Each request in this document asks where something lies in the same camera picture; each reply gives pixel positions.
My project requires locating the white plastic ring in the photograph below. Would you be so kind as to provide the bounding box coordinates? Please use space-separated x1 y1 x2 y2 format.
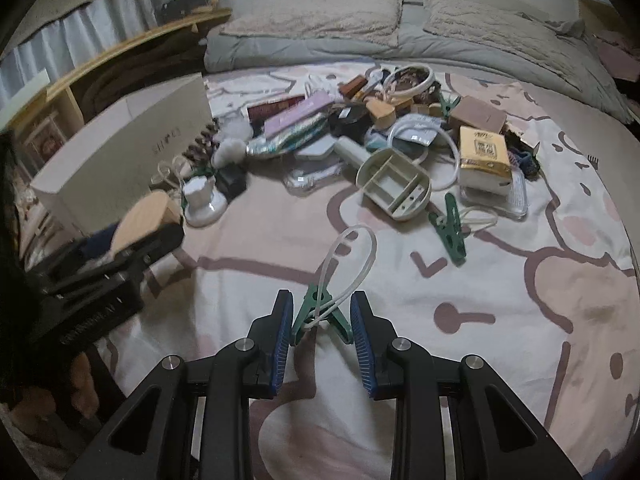
387 115 459 192

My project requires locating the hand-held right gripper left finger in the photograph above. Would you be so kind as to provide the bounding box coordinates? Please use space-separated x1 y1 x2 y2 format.
65 289 296 480

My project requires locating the round wooden lid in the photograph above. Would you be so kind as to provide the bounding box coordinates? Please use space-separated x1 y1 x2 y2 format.
106 191 183 257

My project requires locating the dark red box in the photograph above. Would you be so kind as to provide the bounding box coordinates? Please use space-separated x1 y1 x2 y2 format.
247 95 306 122

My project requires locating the grey duvet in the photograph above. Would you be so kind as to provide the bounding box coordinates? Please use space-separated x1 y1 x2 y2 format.
204 7 632 122

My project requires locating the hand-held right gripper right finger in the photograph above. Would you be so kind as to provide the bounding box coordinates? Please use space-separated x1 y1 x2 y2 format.
349 290 583 480

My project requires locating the brown cardboard box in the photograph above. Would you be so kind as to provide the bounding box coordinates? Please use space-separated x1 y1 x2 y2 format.
449 95 509 134

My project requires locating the white cardboard box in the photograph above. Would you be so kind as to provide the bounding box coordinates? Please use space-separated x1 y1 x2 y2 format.
30 72 217 237

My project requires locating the clear cord loop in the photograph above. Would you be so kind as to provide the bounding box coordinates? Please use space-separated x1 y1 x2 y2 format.
156 156 194 192

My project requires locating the black bag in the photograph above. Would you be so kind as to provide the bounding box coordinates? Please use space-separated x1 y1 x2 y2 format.
156 0 217 19

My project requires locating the brown leather piece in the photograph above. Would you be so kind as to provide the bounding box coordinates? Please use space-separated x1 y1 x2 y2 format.
338 74 369 99

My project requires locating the pink cloth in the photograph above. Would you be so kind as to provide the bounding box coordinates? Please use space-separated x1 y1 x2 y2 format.
594 29 640 82

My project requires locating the white ceramic stand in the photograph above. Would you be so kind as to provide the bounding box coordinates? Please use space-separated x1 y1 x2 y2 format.
180 174 227 229

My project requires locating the yellow tissue packet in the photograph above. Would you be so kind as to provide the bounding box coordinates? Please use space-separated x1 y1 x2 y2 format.
458 126 514 197

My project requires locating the floral display box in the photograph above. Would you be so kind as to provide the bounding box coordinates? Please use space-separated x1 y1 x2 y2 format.
15 109 67 167

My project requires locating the cream plastic organizer tray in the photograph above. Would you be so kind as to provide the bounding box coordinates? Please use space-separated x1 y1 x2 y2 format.
355 147 432 222

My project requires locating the beige textured pillow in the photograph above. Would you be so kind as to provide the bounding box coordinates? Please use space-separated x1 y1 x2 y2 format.
423 0 603 78
220 0 404 49

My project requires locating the small wooden block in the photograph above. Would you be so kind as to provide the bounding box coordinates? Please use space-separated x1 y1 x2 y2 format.
364 98 397 129

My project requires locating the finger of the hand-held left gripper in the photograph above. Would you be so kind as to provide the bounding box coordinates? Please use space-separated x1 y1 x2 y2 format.
50 223 186 302
30 229 122 287

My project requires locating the clear plastic tray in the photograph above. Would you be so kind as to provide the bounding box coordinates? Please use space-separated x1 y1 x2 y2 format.
460 167 530 221

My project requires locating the person's left hand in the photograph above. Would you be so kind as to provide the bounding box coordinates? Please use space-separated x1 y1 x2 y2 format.
10 352 103 436

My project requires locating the brown striped hair clip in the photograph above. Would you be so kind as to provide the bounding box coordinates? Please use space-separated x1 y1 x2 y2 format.
186 121 219 162

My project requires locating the wooden shelf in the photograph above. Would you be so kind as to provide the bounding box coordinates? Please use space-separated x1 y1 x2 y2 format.
0 7 234 171

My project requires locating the purple flat packet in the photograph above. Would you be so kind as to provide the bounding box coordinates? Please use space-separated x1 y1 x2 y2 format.
262 95 334 139

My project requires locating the glittery tube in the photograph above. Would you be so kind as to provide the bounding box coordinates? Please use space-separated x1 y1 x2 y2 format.
245 114 332 159

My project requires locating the white fluffy pompom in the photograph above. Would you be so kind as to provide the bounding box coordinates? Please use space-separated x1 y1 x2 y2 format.
211 125 249 168

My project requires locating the white curtain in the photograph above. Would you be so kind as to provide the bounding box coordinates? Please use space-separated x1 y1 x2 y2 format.
0 0 172 95

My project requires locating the clear plastic package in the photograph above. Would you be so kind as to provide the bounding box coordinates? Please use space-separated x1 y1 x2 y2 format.
284 164 342 192

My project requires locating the black round compact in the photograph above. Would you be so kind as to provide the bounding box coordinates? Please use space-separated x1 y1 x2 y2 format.
327 105 369 139

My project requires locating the pink printed bedsheet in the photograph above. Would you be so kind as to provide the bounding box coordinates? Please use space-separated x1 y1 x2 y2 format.
20 60 640 480

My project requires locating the white small bottle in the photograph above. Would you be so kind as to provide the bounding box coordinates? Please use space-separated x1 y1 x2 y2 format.
333 137 372 167

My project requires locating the dark blue knitted item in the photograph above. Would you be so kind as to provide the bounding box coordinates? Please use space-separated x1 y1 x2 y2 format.
509 147 542 182

